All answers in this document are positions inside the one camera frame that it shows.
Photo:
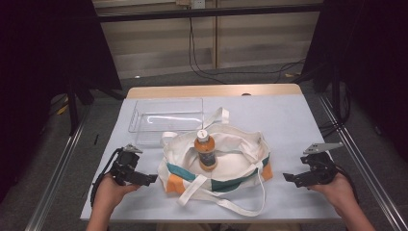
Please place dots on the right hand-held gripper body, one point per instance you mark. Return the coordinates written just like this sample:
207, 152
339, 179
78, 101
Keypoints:
320, 166

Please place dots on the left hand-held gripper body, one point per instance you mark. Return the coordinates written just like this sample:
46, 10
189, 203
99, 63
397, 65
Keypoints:
125, 162

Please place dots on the clear plastic tray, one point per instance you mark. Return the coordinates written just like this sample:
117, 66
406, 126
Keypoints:
166, 118

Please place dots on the orange drink bottle white cap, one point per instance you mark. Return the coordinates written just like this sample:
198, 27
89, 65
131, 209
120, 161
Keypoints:
206, 154

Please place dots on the white canvas tote bag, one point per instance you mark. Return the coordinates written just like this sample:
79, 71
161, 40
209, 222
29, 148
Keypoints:
231, 166

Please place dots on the person's left hand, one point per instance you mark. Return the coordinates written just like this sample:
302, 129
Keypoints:
109, 194

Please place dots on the person's right hand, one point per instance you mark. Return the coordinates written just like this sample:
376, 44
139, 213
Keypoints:
341, 195

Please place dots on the small black floor object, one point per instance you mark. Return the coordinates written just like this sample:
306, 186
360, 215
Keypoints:
96, 139

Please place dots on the light blue table mat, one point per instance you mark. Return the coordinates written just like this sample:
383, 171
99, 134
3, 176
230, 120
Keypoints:
288, 128

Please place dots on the black metal stand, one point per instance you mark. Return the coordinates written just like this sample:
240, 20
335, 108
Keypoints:
336, 96
73, 109

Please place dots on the black curtain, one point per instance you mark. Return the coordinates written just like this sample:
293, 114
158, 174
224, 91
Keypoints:
38, 64
369, 64

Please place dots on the black horizontal bar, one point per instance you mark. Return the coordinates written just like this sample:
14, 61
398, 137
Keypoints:
208, 12

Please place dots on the metal floor rail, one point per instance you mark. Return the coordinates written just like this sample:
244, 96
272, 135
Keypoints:
54, 179
369, 179

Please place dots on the white wall socket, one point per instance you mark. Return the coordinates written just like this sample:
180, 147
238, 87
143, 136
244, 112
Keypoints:
198, 4

